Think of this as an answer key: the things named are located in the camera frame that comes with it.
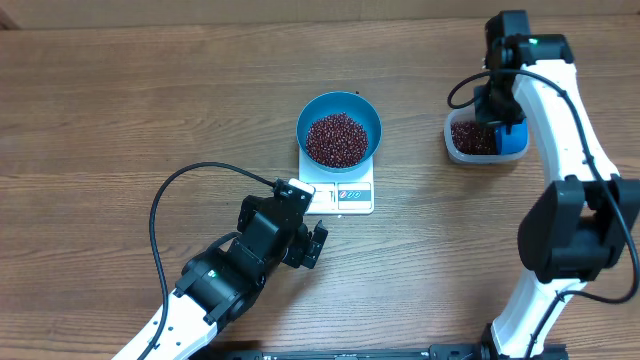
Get blue plastic measuring scoop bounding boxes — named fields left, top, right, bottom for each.
left=474, top=86, right=529, bottom=155

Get red adzuki beans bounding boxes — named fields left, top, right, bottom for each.
left=305, top=111, right=499, bottom=169

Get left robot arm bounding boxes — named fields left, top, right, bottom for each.
left=115, top=189, right=328, bottom=360

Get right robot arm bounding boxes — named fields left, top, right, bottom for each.
left=474, top=10, right=639, bottom=359

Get white digital kitchen scale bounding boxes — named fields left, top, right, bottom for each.
left=298, top=151, right=375, bottom=215

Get teal blue bowl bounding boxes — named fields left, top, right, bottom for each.
left=296, top=91, right=383, bottom=173

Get clear plastic bean container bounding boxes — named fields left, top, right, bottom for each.
left=443, top=106, right=530, bottom=165

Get left black cable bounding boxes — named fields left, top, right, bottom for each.
left=137, top=161, right=279, bottom=360

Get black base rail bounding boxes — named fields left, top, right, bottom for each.
left=192, top=324, right=569, bottom=360

